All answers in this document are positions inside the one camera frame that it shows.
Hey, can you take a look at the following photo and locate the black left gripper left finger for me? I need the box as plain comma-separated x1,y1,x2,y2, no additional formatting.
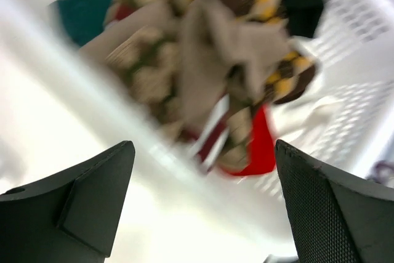
1,141,135,263

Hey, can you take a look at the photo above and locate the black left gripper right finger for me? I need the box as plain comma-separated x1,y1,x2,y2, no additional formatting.
275,140,393,263

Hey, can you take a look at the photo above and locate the large yellow brown argyle sock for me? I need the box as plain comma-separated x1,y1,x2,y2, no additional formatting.
255,51,318,105

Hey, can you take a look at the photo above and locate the tan brown argyle sock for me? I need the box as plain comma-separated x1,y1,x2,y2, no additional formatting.
80,0,183,140

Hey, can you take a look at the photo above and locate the plain brown sock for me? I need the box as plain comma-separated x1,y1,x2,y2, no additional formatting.
178,0,292,176

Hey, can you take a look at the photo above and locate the pile of colourful socks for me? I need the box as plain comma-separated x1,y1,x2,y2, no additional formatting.
53,0,325,171

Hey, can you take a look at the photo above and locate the white plastic basket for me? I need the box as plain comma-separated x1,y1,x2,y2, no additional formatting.
1,0,393,255

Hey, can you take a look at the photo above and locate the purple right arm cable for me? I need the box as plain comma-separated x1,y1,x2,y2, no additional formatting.
366,160,394,184

